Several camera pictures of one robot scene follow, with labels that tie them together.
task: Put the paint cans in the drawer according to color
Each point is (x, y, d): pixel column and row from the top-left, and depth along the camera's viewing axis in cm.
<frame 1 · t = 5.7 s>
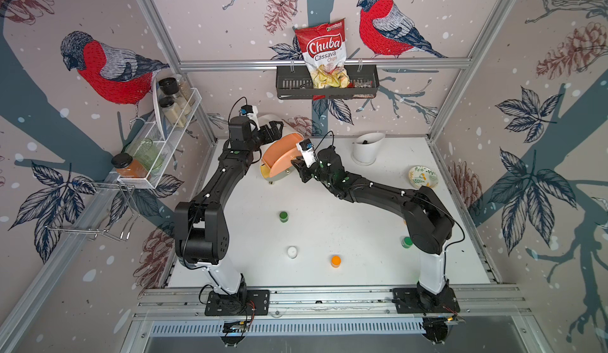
left hand: (278, 120, 86), fingers open
right hand: (293, 159, 86), fingers closed
orange top drawer: (279, 153, 86), point 24 cm above the table
white ceramic utensil cup: (366, 149, 106), point 10 cm above the table
green paint can centre: (283, 217, 93), point 2 cm above the table
orange paint can: (336, 261, 81), point 3 cm above the table
floral patterned bowl: (420, 176, 106), point 2 cm above the table

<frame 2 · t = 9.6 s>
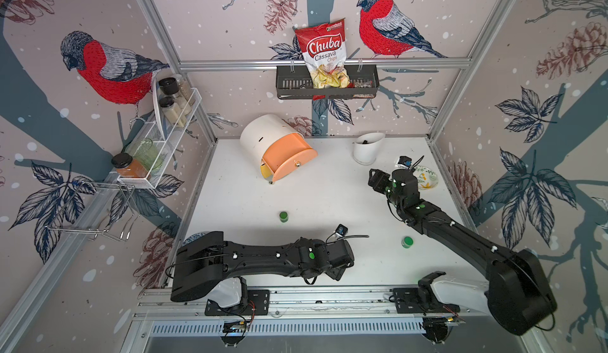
left hand: (340, 257, 77), fingers open
right hand: (375, 171, 86), fingers open
white round drawer cabinet: (259, 133, 95), point 23 cm above the table
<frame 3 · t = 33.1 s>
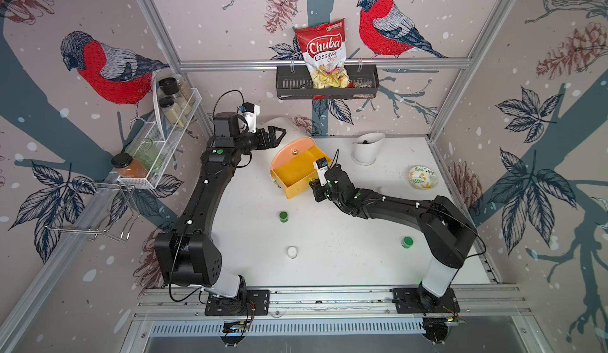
left hand: (280, 127, 77), fingers open
right hand: (311, 181, 89), fingers open
orange top drawer: (292, 148, 89), point 23 cm above the table
white round drawer cabinet: (294, 131, 93), point 24 cm above the table
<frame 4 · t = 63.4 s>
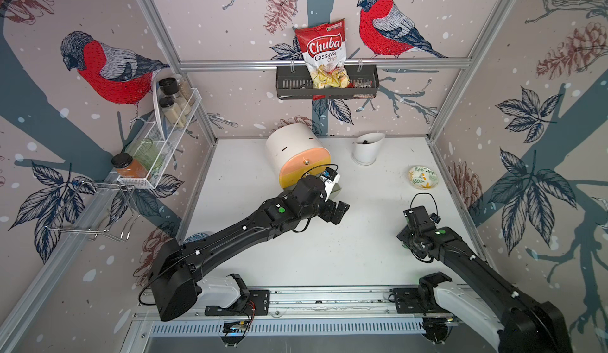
left hand: (342, 197, 74), fingers open
right hand: (403, 234, 86), fingers open
orange top drawer: (304, 157, 87), point 22 cm above the table
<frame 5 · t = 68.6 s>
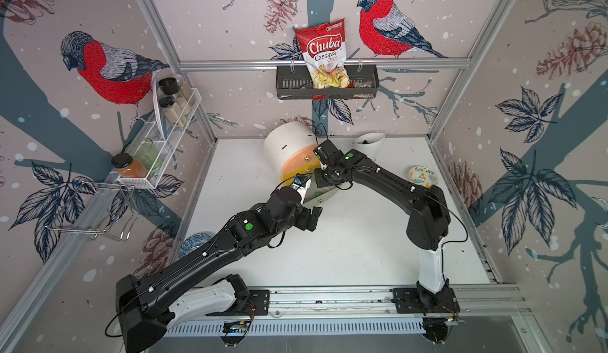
left hand: (313, 200, 71), fingers open
right hand: (318, 179, 88), fingers open
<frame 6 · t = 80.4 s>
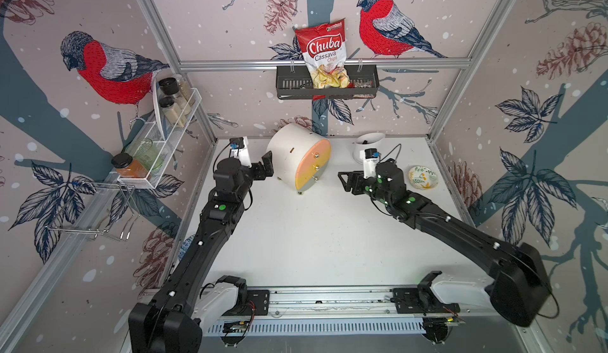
left hand: (261, 147, 75), fingers open
right hand: (345, 171, 79), fingers open
